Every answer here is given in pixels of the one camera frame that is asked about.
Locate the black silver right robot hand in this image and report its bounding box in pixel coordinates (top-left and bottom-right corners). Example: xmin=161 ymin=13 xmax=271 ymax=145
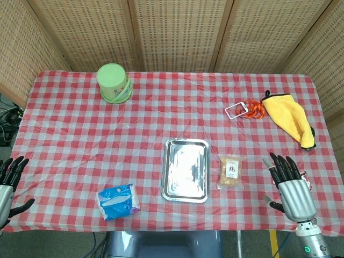
xmin=262 ymin=152 xmax=318 ymax=223

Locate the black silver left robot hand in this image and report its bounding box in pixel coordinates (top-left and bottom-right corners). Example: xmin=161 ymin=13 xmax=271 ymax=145
xmin=0 ymin=155 xmax=36 ymax=230

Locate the snack packet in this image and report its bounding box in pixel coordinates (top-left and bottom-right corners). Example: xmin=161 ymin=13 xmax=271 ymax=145
xmin=217 ymin=153 xmax=246 ymax=190

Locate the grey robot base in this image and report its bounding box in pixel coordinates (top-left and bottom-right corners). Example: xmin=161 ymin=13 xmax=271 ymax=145
xmin=106 ymin=230 xmax=224 ymax=258

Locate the rectangular stainless steel tray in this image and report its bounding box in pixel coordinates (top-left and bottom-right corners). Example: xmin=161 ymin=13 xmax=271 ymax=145
xmin=160 ymin=138 xmax=210 ymax=204

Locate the red white small packet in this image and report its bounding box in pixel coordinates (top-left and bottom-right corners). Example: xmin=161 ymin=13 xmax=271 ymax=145
xmin=299 ymin=170 xmax=313 ymax=192

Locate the yellow microfiber cloth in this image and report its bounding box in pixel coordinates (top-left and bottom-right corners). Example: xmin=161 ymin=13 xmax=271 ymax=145
xmin=261 ymin=90 xmax=317 ymax=150

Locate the red white checkered tablecloth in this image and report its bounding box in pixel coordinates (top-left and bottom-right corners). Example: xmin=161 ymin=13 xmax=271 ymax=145
xmin=1 ymin=70 xmax=342 ymax=238

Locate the blue tissue pack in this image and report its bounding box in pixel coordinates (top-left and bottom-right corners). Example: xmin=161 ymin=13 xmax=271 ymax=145
xmin=96 ymin=183 xmax=141 ymax=221

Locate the woven bamboo screen panel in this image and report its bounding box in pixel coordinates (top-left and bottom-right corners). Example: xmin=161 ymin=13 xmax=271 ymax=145
xmin=281 ymin=0 xmax=344 ymax=167
xmin=26 ymin=0 xmax=145 ymax=73
xmin=126 ymin=0 xmax=235 ymax=73
xmin=0 ymin=0 xmax=71 ymax=109
xmin=213 ymin=0 xmax=335 ymax=74

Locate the black cable bundle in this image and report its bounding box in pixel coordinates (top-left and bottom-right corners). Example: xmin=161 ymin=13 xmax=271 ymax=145
xmin=0 ymin=93 xmax=25 ymax=147

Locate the badge holder with orange lanyard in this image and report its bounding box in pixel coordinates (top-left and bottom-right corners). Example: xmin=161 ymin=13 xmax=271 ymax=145
xmin=224 ymin=98 xmax=267 ymax=121

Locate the blue floor cable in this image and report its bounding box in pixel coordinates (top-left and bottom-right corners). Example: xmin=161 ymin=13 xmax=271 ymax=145
xmin=90 ymin=232 xmax=109 ymax=258

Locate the green plastic bucket with handle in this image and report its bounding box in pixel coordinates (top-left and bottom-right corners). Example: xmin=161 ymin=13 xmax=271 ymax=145
xmin=96 ymin=63 xmax=134 ymax=104

